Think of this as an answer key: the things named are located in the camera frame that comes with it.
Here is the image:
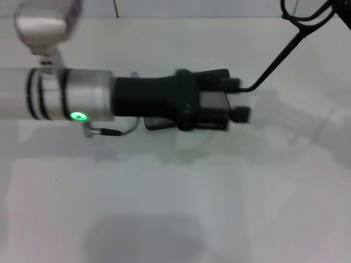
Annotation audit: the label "left wrist cable with plug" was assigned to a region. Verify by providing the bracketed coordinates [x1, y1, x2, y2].
[81, 117, 141, 138]

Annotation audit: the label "black glasses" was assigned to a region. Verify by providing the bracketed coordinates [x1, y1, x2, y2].
[238, 0, 334, 93]

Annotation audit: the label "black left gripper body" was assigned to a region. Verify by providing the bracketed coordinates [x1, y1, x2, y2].
[111, 70, 203, 132]

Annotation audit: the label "left wrist camera housing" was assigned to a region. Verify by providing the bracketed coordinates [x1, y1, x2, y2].
[144, 117, 178, 131]

